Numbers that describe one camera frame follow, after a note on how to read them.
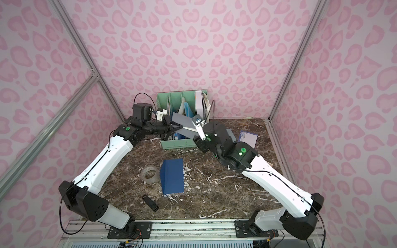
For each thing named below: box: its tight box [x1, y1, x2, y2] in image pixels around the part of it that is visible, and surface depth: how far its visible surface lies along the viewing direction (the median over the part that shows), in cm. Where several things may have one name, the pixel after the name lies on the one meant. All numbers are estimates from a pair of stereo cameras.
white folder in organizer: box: [195, 90, 205, 118], surface depth 97 cm
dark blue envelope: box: [159, 158, 185, 195], surface depth 94 cm
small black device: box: [141, 194, 159, 212], surface depth 82 cm
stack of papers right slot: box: [201, 91, 211, 124], surface depth 95 cm
